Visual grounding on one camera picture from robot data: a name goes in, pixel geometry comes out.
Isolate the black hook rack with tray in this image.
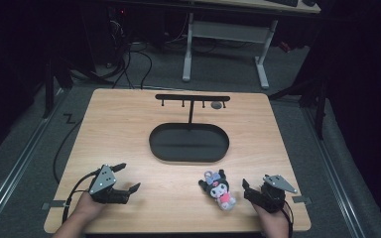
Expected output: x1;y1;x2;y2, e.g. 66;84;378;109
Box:
148;93;231;164

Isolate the bundle of black cables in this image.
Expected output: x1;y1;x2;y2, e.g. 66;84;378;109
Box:
97;19;154;90

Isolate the metal floor rail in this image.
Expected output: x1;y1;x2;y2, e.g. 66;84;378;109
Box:
0;87;67;232
302;105;367;238

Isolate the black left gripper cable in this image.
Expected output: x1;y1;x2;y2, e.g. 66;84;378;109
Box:
61;170;101;225

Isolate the black metal stand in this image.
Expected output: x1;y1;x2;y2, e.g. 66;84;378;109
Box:
42;54;74;119

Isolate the black keyboard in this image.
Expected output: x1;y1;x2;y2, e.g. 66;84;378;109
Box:
266;0;300;8

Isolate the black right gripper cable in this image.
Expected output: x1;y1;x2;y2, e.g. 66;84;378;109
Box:
282;199;295;238

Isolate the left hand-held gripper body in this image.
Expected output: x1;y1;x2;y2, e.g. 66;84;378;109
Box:
88;164;131;204

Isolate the person's right hand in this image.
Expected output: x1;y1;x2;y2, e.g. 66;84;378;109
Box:
252;202;291;238

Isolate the black and pink plush keychain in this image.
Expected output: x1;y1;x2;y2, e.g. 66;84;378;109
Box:
197;169;237;212

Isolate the person's left hand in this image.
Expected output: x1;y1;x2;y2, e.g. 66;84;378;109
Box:
73;191;107;222

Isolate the small red object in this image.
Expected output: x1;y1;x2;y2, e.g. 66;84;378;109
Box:
279;41;293;54

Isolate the black floor cable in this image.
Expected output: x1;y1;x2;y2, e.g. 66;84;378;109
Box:
53;118;84;184

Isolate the white frame desk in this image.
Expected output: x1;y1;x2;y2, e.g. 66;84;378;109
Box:
182;0;321;90

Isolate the grey tape strip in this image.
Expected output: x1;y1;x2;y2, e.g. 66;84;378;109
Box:
292;195;313;204
41;200;67;210

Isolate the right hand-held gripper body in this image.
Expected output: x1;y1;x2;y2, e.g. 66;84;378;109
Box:
259;174;299;214

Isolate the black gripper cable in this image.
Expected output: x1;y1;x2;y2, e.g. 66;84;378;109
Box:
282;199;295;238
61;170;101;225

